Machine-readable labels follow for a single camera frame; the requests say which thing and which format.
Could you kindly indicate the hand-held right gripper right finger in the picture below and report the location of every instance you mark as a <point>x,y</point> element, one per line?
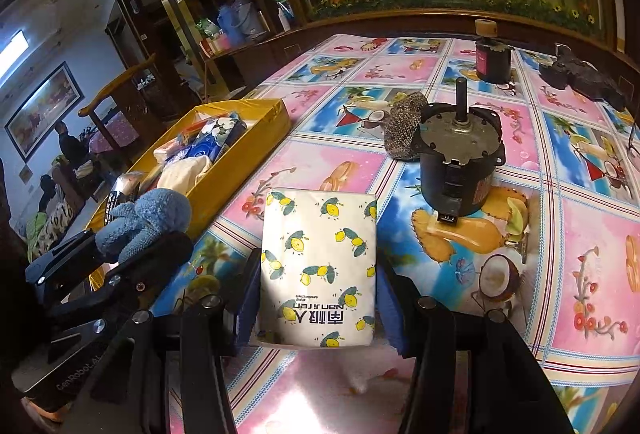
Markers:
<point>395,314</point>

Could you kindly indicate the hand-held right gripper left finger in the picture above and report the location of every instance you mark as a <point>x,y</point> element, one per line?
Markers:
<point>245,309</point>

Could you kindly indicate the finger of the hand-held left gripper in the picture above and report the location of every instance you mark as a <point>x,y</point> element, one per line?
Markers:
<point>150,269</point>
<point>65,259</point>

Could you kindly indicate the blue towel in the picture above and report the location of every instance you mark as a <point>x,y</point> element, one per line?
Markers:
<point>150,214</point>

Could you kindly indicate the lemon print tissue pack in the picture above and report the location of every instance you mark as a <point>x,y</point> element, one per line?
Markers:
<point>320,264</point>

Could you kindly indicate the clear bag white contents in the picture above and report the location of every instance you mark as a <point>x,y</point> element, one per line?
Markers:
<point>185,176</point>

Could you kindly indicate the blue floral tissue pack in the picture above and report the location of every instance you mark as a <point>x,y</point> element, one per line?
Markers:
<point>215,138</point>

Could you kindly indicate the yellow-edged white box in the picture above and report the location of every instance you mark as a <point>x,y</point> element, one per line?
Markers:
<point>250,148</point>

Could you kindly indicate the black box white print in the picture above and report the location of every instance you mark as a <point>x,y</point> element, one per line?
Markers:
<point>119,196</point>

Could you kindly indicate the black electric motor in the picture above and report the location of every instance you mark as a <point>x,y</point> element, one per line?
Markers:
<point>460,163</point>

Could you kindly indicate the wooden chair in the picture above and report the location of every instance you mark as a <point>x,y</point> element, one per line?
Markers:
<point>125,103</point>

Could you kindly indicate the steel wool scourer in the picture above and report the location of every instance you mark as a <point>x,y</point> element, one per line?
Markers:
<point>405,128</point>

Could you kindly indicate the printed tablecloth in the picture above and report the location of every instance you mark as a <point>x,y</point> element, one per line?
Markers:
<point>575,224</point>

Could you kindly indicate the fluorescent tube light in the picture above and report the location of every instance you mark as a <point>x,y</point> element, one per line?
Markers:
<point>12,53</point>

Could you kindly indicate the pink box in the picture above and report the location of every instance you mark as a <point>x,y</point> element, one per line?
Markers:
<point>215,46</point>

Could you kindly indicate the wooden sideboard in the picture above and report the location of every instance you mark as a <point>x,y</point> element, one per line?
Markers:
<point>260,53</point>

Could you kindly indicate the green packet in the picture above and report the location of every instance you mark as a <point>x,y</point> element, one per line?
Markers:
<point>207,28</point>

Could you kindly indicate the grey-blue kettle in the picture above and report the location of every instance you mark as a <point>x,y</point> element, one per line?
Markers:
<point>247,16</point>

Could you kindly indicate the dark bottle pink label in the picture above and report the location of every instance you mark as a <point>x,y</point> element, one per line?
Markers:
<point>492,58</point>

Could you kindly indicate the white spray bottle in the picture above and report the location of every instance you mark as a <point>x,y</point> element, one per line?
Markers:
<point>284,16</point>

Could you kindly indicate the framed wall picture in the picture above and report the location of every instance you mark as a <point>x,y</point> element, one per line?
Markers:
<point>45,108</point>

